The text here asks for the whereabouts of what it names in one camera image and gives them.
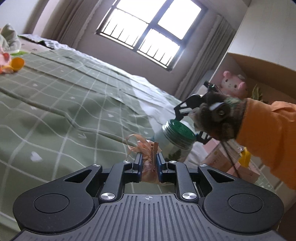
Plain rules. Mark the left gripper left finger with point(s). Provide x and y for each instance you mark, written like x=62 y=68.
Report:
x=115 y=178

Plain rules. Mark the pink ribbon hair clip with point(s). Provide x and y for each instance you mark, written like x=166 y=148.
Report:
x=148 y=149

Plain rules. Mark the green checked bedsheet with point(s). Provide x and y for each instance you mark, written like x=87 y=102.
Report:
x=64 y=111

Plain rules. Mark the orange plastic spoon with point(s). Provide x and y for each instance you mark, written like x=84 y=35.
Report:
x=14 y=65

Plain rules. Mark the pink cardboard box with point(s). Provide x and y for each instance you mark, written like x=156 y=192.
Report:
x=225 y=156

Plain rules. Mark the yellow silicone band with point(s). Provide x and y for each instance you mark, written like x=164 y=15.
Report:
x=245 y=158

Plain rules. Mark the brown cardboard box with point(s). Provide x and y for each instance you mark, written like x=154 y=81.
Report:
x=276 y=82

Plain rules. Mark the pink cloth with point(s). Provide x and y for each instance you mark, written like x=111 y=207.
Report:
x=5 y=59

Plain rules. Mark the pink bunny plush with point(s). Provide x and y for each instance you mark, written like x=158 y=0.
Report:
x=233 y=85

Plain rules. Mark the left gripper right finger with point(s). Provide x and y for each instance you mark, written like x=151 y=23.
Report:
x=178 y=174

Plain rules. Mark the grey plush toy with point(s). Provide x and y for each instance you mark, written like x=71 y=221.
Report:
x=10 y=41

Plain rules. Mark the green lid glass jar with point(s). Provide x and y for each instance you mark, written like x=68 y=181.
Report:
x=175 y=140

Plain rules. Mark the window with bars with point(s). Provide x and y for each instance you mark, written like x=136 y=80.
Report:
x=157 y=30

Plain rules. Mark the grey blanket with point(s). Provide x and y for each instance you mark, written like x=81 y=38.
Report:
x=51 y=44

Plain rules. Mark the dark gloved right hand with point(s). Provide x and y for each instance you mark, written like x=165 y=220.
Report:
x=228 y=130

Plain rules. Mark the beige curtain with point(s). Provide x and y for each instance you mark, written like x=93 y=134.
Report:
x=208 y=58

